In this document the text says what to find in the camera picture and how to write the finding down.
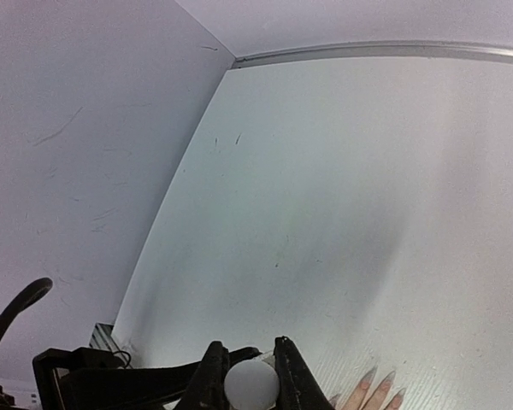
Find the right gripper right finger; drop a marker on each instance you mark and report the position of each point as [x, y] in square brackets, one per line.
[298, 387]

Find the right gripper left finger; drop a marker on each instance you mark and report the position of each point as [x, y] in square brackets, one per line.
[206, 388]

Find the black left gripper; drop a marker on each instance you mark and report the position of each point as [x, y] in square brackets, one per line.
[96, 379]

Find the mannequin hand with long nails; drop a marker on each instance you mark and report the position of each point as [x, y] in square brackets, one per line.
[363, 398]

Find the aluminium front rail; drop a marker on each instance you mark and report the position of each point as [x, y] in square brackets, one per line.
[101, 339]

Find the aluminium rail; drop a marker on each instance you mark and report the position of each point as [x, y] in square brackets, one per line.
[101, 339]
[424, 49]

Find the aluminium back rail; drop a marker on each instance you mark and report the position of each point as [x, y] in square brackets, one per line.
[424, 49]

